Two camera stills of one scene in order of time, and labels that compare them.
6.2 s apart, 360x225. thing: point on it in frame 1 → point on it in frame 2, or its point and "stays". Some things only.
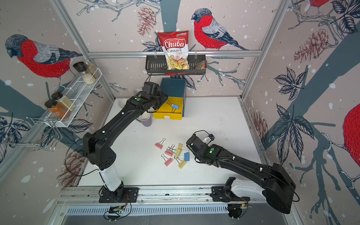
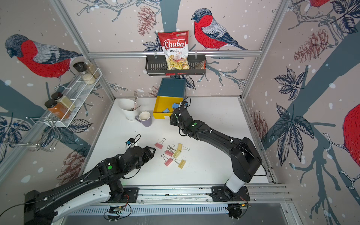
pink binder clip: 170,151 stays
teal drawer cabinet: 175,87 stays
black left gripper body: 161,98 → 132,168
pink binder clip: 168,161 stays
